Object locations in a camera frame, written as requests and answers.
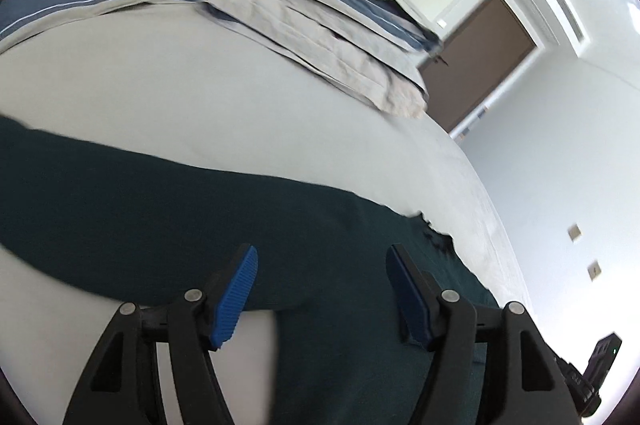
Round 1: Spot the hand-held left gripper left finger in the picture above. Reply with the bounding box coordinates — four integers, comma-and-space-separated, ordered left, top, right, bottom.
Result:
62, 244, 259, 425

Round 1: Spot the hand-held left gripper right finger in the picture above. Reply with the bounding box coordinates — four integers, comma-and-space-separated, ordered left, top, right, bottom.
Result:
385, 243, 583, 425

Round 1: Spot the dark green knitted sweater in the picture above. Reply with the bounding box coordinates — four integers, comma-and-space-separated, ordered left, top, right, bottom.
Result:
0, 115, 501, 425

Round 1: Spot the white bed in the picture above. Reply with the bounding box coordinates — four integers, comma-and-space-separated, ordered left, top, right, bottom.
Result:
0, 0, 538, 425

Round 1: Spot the brown door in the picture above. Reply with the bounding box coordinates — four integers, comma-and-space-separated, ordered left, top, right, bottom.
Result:
417, 0, 538, 133

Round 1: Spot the folded beige and blue duvet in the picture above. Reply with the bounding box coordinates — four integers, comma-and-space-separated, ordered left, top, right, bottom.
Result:
195, 0, 443, 121

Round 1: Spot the white air vent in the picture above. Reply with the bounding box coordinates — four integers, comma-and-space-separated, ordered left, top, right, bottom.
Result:
534, 0, 586, 43

